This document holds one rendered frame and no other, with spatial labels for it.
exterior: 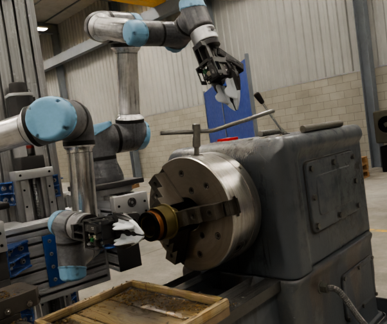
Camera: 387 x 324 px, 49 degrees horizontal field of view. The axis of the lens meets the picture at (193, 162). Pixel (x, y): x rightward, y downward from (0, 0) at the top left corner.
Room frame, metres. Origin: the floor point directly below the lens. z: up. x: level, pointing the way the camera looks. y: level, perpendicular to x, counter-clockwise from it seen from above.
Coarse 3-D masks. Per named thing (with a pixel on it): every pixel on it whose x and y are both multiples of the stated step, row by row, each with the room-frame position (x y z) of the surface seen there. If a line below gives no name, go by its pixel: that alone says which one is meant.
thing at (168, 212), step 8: (152, 208) 1.07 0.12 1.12; (160, 208) 1.07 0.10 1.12; (168, 208) 1.07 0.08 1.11; (144, 216) 1.05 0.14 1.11; (152, 216) 1.03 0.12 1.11; (160, 216) 1.05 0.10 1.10; (168, 216) 1.05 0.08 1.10; (176, 216) 1.06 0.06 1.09; (144, 224) 1.08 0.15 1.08; (152, 224) 1.10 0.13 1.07; (160, 224) 1.03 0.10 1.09; (168, 224) 1.04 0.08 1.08; (176, 224) 1.06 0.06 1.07; (144, 232) 1.07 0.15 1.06; (152, 232) 1.09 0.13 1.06; (160, 232) 1.03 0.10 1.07; (168, 232) 1.05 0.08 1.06; (176, 232) 1.07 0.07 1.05; (152, 240) 1.04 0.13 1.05
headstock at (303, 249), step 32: (352, 128) 1.48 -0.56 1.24; (256, 160) 1.17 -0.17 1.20; (288, 160) 1.14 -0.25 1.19; (320, 160) 1.30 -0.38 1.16; (352, 160) 1.46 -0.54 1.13; (288, 192) 1.13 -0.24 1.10; (320, 192) 1.27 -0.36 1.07; (352, 192) 1.44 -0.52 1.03; (288, 224) 1.13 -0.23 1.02; (320, 224) 1.24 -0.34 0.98; (352, 224) 1.44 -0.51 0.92; (256, 256) 1.20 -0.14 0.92; (288, 256) 1.13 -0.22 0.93; (320, 256) 1.26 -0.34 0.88
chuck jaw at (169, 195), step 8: (160, 176) 1.18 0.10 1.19; (152, 184) 1.18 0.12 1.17; (160, 184) 1.16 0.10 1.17; (168, 184) 1.17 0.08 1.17; (160, 192) 1.13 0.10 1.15; (168, 192) 1.15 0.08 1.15; (176, 192) 1.16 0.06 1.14; (160, 200) 1.11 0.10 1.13; (168, 200) 1.13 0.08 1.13; (176, 200) 1.14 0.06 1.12; (184, 200) 1.16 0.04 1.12; (176, 208) 1.16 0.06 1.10
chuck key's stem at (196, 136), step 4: (192, 124) 1.16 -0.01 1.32; (196, 124) 1.15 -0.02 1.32; (192, 128) 1.16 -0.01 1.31; (196, 128) 1.15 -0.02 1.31; (196, 132) 1.16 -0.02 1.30; (192, 136) 1.16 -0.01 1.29; (196, 136) 1.16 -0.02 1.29; (200, 136) 1.16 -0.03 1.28; (192, 140) 1.17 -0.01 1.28; (196, 140) 1.16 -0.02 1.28; (200, 140) 1.17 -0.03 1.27; (192, 144) 1.17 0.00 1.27; (196, 144) 1.16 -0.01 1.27; (200, 144) 1.17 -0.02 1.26; (196, 148) 1.16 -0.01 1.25; (196, 152) 1.16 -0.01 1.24
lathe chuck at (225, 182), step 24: (168, 168) 1.19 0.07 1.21; (192, 168) 1.13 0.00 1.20; (216, 168) 1.10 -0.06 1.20; (192, 192) 1.13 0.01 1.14; (216, 192) 1.08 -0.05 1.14; (240, 192) 1.09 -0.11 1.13; (240, 216) 1.07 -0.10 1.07; (192, 240) 1.15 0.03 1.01; (216, 240) 1.09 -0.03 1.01; (240, 240) 1.09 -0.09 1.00; (192, 264) 1.16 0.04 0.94; (216, 264) 1.10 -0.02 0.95
